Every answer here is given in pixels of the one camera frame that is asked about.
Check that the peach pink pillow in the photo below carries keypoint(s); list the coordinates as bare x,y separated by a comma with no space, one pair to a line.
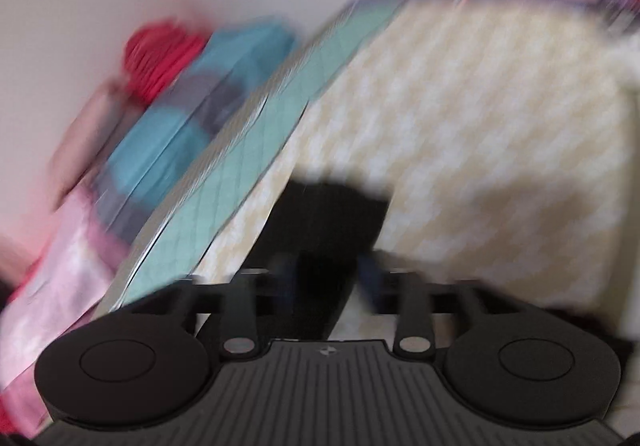
99,127

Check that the red blanket at headboard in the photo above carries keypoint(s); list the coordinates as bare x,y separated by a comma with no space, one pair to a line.
156,54

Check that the patterned bed quilt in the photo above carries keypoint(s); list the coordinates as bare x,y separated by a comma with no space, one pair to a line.
498,128

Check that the black pants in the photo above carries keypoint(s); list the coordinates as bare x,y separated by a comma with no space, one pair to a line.
311,243

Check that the pink floral pillow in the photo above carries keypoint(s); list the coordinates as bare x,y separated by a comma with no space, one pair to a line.
68,280

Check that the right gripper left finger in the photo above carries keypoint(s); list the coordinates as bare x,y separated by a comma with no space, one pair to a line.
240,310

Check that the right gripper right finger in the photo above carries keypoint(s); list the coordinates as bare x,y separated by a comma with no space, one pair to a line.
404,295

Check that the teal grey striped pillow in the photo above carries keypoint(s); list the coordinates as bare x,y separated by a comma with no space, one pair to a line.
180,124

